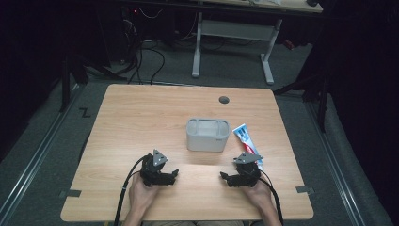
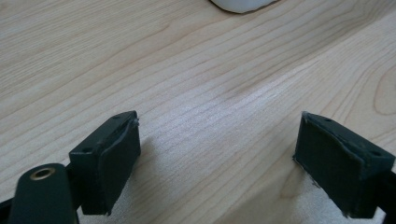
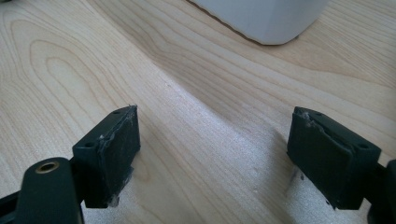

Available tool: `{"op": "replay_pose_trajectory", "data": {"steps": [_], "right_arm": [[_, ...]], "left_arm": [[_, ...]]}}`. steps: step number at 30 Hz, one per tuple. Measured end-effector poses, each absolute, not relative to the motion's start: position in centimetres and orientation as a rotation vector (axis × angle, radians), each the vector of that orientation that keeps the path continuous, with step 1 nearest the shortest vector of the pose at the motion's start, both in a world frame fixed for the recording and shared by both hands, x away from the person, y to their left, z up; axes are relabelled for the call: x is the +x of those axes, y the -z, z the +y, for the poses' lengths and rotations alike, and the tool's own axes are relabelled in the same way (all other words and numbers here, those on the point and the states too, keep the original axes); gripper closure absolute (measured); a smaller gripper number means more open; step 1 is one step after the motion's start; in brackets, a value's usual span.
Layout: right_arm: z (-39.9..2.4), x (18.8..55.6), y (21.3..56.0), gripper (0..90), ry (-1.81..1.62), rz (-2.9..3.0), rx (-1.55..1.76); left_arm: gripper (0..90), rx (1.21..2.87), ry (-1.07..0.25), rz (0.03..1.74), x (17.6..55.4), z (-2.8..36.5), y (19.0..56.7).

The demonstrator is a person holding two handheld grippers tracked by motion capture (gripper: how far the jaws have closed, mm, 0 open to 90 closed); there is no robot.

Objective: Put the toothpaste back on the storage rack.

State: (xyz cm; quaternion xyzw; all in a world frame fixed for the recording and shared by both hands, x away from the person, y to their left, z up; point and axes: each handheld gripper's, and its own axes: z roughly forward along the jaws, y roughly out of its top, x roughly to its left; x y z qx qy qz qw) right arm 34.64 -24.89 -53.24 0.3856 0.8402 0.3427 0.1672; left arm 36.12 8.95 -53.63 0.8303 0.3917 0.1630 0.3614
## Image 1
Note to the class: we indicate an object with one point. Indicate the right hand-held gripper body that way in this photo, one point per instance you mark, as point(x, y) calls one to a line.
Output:
point(247, 172)

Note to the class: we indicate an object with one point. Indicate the white blue toothpaste tube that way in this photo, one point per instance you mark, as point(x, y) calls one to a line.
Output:
point(246, 139)

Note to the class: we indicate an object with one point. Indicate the grey plastic storage box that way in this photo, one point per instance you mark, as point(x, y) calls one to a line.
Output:
point(207, 138)

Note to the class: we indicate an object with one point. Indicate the round grey table grommet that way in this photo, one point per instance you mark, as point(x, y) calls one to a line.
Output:
point(224, 100)

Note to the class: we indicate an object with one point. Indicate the metal floor rail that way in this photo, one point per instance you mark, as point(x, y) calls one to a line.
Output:
point(335, 163)
point(37, 157)

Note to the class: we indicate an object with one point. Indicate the black metal stand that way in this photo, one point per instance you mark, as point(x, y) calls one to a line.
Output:
point(65, 84)
point(321, 100)

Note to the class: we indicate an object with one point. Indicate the person's right hand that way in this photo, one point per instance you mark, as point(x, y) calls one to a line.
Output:
point(262, 196)

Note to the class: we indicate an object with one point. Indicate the person's left hand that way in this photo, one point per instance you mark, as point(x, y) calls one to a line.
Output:
point(141, 196)

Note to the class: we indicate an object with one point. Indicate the grey tape piece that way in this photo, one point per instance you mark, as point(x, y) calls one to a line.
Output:
point(305, 189)
point(71, 193)

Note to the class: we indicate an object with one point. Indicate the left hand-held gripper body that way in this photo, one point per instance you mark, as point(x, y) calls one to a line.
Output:
point(152, 174)

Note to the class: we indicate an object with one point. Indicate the white-framed wooden desk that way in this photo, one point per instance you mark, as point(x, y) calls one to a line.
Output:
point(235, 29)

